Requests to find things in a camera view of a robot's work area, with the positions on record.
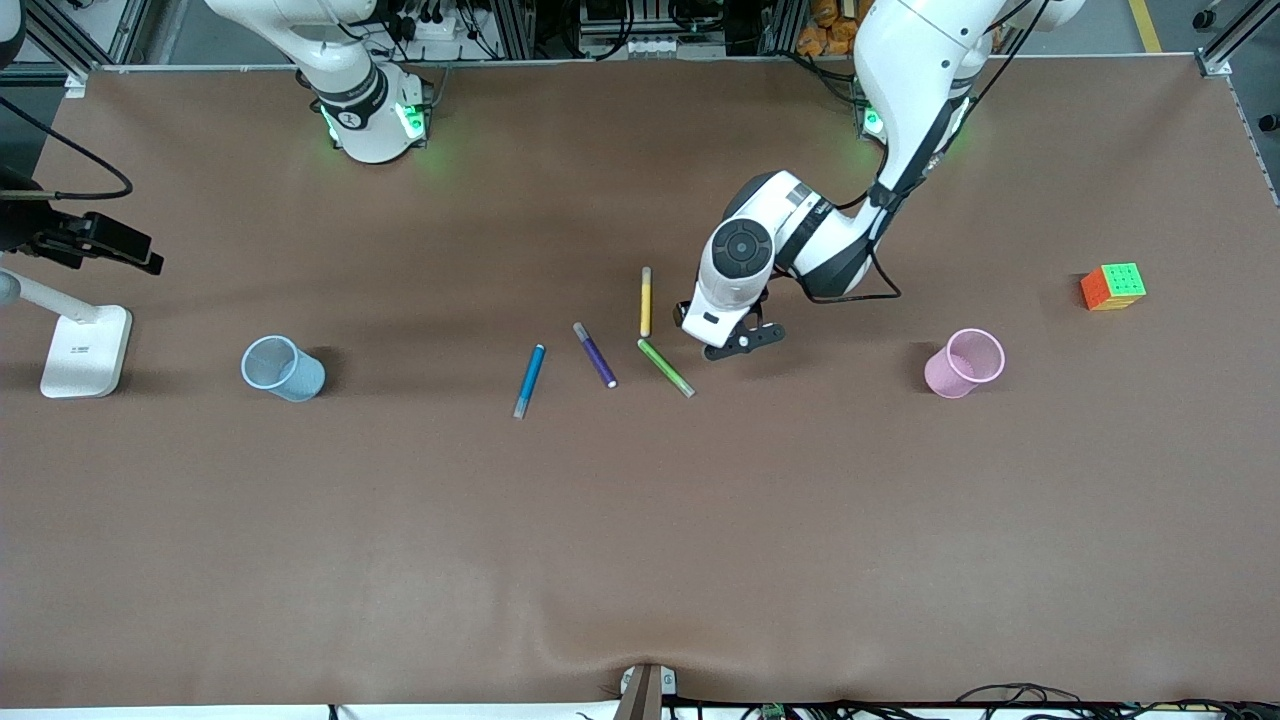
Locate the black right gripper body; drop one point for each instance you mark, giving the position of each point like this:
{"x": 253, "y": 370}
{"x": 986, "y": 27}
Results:
{"x": 22, "y": 226}

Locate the blue marker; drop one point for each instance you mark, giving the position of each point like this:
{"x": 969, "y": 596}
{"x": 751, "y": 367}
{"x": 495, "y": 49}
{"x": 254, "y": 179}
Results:
{"x": 529, "y": 381}

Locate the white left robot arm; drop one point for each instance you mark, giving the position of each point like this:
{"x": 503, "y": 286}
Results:
{"x": 910, "y": 70}

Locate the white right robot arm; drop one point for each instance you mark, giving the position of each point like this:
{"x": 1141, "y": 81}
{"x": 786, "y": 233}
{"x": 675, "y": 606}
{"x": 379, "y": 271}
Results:
{"x": 365, "y": 110}

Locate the green marker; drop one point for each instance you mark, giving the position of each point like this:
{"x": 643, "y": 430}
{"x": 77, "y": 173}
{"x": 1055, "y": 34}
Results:
{"x": 665, "y": 367}

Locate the yellow marker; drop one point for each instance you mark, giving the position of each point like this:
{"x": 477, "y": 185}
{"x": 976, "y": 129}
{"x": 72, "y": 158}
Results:
{"x": 646, "y": 300}

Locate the white lamp stand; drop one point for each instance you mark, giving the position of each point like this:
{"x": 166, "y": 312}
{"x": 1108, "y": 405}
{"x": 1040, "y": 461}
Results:
{"x": 85, "y": 350}

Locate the purple marker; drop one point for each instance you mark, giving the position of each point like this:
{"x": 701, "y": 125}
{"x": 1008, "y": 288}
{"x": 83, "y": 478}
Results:
{"x": 595, "y": 356}

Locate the light blue mesh cup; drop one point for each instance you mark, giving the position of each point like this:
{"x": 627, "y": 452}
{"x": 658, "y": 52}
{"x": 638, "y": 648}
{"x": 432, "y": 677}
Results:
{"x": 285, "y": 370}

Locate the pink mesh cup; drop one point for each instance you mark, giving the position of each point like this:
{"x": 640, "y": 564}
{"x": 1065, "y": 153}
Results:
{"x": 960, "y": 365}

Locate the white connector strip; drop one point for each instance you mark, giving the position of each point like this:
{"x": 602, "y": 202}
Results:
{"x": 635, "y": 46}

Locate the bag of orange items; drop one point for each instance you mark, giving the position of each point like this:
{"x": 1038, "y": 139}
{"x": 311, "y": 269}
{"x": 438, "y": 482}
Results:
{"x": 830, "y": 25}

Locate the colourful puzzle cube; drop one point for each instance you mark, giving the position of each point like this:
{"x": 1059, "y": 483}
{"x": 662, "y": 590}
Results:
{"x": 1113, "y": 286}

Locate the white power strip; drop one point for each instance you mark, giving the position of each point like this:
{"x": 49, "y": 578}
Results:
{"x": 435, "y": 25}

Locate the metal table edge bracket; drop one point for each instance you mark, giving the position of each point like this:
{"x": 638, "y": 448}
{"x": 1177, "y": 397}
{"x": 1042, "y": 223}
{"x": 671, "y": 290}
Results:
{"x": 645, "y": 690}

